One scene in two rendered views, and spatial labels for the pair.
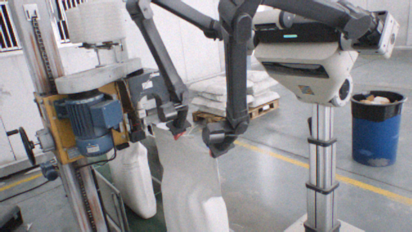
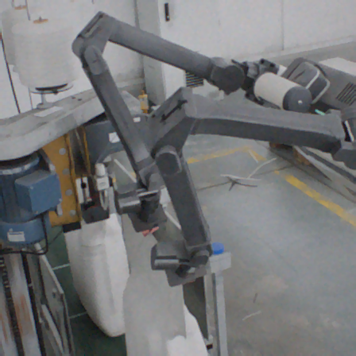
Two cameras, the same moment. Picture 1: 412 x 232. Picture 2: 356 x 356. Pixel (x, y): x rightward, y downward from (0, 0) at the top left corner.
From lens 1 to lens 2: 0.76 m
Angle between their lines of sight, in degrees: 16
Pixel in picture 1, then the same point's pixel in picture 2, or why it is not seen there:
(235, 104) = (186, 230)
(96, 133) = (21, 215)
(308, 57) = not seen: hidden behind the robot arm
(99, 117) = (25, 198)
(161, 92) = not seen: hidden behind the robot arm
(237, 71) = (178, 196)
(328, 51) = not seen: outside the picture
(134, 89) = (96, 142)
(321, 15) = (296, 141)
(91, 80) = (18, 144)
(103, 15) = (43, 52)
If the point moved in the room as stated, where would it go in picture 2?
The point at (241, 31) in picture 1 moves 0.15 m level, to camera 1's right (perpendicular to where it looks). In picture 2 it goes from (163, 165) to (243, 167)
